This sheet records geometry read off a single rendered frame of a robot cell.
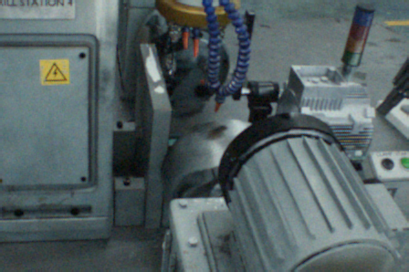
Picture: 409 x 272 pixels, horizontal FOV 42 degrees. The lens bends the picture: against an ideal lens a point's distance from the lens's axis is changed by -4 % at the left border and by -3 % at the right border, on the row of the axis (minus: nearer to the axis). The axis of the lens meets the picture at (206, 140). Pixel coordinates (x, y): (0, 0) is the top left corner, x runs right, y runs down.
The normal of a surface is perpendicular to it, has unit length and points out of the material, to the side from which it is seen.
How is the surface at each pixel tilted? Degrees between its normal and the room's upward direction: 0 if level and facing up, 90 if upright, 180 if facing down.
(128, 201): 90
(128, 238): 0
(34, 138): 90
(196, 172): 43
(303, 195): 23
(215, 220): 0
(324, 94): 90
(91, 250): 0
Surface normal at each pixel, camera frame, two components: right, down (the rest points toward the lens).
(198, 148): -0.41, -0.68
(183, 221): 0.12, -0.81
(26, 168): 0.19, 0.59
